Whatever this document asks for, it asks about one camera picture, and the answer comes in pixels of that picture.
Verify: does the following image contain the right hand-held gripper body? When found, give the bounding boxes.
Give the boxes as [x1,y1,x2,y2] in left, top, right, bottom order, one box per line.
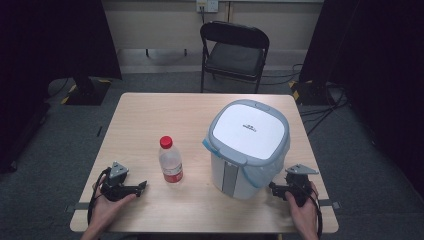
[279,163,320,208]

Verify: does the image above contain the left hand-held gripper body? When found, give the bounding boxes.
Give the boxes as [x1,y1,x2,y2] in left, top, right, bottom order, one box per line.
[99,161,142,203]

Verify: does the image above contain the clear red-capped plastic bottle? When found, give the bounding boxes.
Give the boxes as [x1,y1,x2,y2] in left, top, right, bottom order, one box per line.
[158,135,184,184]

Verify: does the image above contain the white grey lidded trash can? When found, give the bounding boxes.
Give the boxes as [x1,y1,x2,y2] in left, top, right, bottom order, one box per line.
[202,98,291,201]

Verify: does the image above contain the person's left hand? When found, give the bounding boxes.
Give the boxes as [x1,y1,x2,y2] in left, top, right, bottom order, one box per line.
[90,175,138,232]

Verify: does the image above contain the person's right hand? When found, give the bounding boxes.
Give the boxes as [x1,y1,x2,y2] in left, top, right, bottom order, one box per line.
[284,180,320,232]

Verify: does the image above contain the grey tape strip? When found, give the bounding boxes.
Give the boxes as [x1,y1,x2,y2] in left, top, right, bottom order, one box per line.
[65,201,91,214]
[317,198,341,211]

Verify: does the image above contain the black stand base striped tape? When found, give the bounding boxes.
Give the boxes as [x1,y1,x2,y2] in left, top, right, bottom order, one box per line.
[60,77,113,107]
[288,79,335,107]

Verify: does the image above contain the black folding chair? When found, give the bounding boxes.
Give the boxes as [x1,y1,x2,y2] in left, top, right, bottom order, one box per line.
[199,20,271,95]

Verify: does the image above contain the dark curtain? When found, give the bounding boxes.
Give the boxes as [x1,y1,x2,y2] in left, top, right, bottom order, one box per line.
[0,0,123,175]
[299,0,424,198]

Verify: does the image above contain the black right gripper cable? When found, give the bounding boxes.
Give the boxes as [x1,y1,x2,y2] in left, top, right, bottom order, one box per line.
[301,184,324,240]

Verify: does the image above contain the black floor cables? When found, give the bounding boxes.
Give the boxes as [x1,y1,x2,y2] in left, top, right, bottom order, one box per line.
[259,62,350,137]

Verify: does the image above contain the white wall outlet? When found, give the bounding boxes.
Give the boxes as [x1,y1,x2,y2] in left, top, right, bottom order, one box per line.
[195,0,220,14]

